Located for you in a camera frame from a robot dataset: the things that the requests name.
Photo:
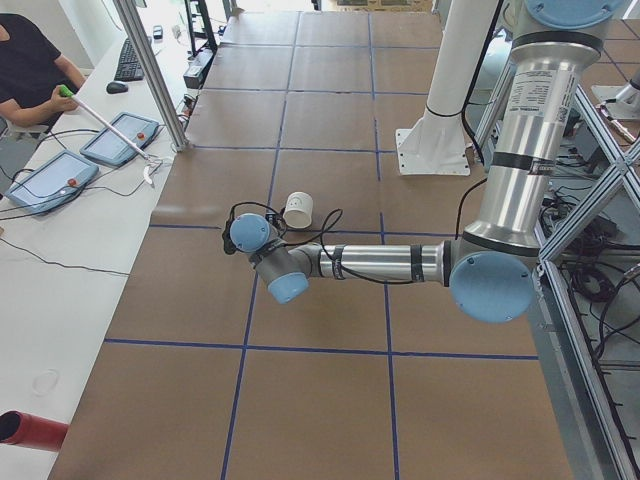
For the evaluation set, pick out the white mug black handle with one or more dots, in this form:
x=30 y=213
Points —
x=298 y=210

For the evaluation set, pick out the blue teach pendant near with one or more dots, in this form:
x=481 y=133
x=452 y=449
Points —
x=55 y=183

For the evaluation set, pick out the person's hand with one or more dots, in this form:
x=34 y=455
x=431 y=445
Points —
x=60 y=103

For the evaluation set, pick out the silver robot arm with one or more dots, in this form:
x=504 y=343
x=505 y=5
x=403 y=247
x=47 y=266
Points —
x=488 y=269

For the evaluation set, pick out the aluminium frame post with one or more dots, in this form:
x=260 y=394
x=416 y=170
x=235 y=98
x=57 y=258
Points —
x=135 y=31

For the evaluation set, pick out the red cylinder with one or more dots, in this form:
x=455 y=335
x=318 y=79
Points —
x=31 y=431

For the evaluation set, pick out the reacher grabber stick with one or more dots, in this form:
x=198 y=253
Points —
x=153 y=162

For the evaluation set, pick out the white pedestal column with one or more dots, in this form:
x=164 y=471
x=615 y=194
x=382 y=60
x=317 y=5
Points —
x=435 y=145

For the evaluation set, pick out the black computer mouse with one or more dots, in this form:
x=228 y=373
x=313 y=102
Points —
x=116 y=87

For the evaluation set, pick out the black keyboard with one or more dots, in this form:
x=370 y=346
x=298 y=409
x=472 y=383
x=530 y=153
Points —
x=128 y=68

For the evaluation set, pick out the person in black shirt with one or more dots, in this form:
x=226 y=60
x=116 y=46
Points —
x=31 y=69

